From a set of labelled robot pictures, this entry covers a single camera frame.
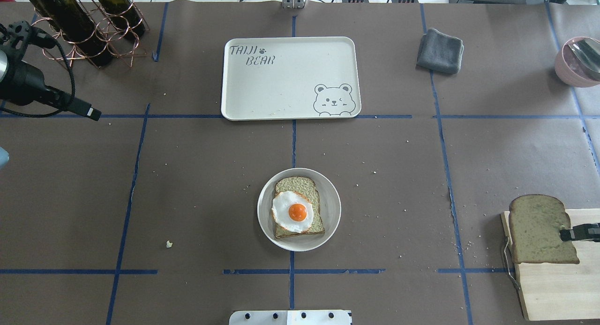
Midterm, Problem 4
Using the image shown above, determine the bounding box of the grey folded cloth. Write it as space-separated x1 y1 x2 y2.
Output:
416 28 464 75

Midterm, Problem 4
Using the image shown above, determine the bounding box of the dark wine bottle left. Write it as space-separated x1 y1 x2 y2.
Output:
29 0 113 67

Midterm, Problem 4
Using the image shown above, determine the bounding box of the cream bear tray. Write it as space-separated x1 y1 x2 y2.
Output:
221 37 362 121

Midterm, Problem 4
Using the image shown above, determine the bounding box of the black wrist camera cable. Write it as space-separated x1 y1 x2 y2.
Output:
0 23 76 118

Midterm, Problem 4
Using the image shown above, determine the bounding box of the metal scoop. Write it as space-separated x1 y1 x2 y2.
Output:
567 38 600 81

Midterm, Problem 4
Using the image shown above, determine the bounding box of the dark wine bottle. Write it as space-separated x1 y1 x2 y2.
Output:
98 0 146 41
29 0 113 67

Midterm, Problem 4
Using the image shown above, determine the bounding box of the fried egg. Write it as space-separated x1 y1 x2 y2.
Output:
271 191 315 233

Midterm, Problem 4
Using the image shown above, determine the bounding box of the dark wine bottle right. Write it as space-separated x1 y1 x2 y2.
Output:
98 0 146 41

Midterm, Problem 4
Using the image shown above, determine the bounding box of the wooden cutting board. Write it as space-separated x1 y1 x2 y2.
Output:
501 211 600 321

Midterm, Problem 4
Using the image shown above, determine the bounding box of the copper wire bottle rack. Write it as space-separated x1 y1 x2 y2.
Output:
29 0 149 68

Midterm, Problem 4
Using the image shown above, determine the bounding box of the white round plate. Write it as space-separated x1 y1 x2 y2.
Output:
257 168 342 252

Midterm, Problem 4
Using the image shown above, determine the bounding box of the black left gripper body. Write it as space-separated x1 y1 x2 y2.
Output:
0 21 75 109

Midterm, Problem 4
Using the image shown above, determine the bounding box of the pink bowl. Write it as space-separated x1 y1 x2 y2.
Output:
554 37 599 88

